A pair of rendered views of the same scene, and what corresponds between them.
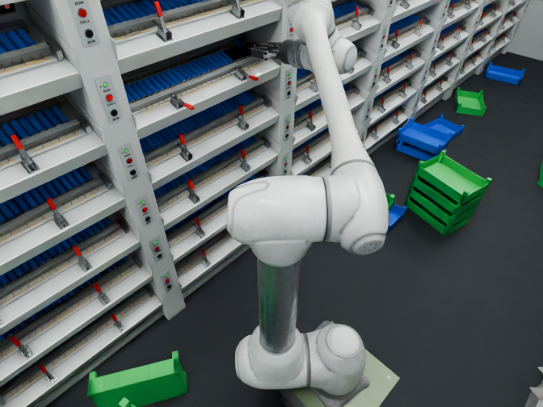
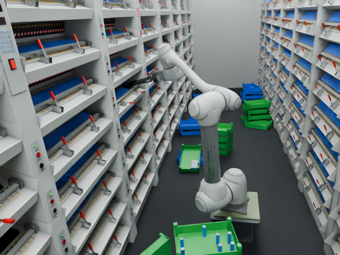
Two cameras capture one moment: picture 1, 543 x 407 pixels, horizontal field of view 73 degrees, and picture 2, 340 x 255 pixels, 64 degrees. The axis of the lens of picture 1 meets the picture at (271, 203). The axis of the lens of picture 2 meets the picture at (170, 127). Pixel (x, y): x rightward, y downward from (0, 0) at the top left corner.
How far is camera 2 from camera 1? 1.13 m
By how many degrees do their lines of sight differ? 33
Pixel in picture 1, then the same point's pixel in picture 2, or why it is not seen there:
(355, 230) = (234, 98)
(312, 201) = (218, 94)
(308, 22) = (173, 57)
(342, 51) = not seen: hidden behind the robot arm
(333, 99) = (195, 76)
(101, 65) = (111, 84)
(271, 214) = (210, 100)
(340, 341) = (234, 171)
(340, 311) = not seen: hidden behind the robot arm
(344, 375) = (243, 183)
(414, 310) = not seen: hidden behind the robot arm
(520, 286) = (267, 159)
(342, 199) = (224, 92)
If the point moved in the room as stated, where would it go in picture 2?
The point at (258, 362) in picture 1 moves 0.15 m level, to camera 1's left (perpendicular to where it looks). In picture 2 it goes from (212, 190) to (192, 200)
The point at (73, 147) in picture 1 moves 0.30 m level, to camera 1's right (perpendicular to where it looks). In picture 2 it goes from (102, 122) to (150, 110)
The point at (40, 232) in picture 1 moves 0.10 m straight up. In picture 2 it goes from (96, 169) to (93, 152)
